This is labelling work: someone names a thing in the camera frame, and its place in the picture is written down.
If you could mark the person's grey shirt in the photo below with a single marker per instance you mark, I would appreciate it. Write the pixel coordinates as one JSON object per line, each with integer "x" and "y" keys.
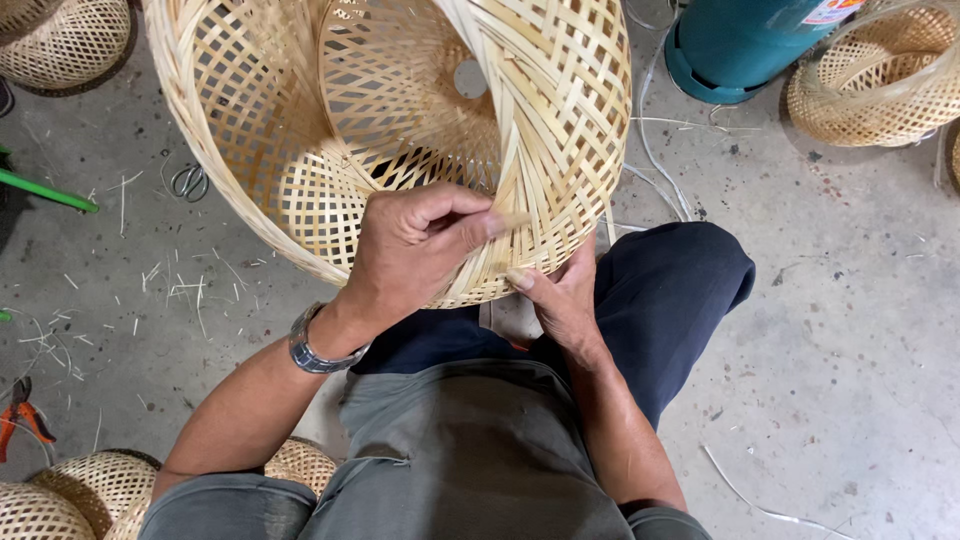
{"x": 450, "y": 457}

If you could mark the teal gas cylinder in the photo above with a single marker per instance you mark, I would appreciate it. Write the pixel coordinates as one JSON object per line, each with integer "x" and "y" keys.
{"x": 742, "y": 45}

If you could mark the person's right hand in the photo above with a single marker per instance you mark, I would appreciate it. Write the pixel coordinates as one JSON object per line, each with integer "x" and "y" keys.
{"x": 562, "y": 296}

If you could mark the person's left hand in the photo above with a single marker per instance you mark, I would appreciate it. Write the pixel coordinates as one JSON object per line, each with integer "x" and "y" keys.
{"x": 409, "y": 247}

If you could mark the green metal bar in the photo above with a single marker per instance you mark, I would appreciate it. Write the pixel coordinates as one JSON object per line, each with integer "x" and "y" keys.
{"x": 45, "y": 191}

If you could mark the silver metal wristwatch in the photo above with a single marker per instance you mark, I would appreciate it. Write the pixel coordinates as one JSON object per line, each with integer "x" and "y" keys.
{"x": 315, "y": 349}

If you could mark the large woven bamboo basket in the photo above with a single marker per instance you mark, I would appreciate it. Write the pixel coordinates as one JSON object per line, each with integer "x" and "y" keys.
{"x": 390, "y": 127}

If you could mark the person's dark blue trousers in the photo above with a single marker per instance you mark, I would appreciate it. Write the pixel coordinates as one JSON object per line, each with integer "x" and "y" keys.
{"x": 645, "y": 307}

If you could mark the metal scissors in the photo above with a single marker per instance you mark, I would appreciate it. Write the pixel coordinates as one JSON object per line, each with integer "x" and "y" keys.
{"x": 189, "y": 182}

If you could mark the thin bamboo strip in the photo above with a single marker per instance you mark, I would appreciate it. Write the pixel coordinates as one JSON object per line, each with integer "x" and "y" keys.
{"x": 757, "y": 506}

